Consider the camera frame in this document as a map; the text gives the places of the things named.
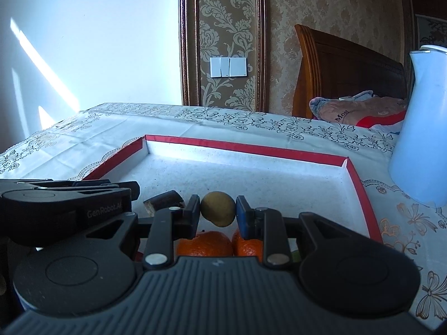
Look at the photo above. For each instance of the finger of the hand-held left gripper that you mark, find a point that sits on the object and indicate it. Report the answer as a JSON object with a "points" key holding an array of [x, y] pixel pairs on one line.
{"points": [[115, 185]]}

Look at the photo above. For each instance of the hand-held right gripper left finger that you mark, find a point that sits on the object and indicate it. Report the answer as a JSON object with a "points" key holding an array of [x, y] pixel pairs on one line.
{"points": [[191, 216]]}

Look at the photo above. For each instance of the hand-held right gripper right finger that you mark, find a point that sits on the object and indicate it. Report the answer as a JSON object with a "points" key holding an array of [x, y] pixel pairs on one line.
{"points": [[244, 218]]}

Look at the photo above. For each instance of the brown kiwi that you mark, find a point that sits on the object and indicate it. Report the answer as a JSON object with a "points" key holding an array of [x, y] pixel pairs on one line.
{"points": [[217, 209]]}

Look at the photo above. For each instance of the orange mandarin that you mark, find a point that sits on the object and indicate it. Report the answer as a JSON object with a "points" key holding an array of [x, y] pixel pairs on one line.
{"points": [[204, 244], [246, 247]]}

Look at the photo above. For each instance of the red cardboard tray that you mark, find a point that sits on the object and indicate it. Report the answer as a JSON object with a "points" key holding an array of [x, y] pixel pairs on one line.
{"points": [[279, 188]]}

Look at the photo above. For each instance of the folded cloth on chair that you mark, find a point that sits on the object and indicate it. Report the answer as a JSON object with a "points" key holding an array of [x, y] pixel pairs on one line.
{"points": [[359, 110]]}

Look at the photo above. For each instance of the red cloth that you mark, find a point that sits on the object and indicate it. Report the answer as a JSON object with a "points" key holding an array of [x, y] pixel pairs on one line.
{"points": [[380, 120]]}

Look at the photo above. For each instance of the brown wooden headboard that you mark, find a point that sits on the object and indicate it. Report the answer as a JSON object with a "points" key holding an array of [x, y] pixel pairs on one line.
{"points": [[342, 69]]}

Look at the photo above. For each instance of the light blue electric kettle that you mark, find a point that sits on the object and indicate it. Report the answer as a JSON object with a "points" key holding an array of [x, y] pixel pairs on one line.
{"points": [[422, 129]]}

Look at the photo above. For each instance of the dark framed patterned panel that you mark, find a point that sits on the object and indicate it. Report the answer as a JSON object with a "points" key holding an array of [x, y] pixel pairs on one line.
{"points": [[431, 24]]}

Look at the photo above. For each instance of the white wall light switch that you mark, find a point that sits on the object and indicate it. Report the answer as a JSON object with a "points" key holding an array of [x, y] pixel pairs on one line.
{"points": [[228, 67]]}

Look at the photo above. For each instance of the brown wall moulding frame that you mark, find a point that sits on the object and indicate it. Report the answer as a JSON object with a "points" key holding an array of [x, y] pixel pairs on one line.
{"points": [[190, 42]]}

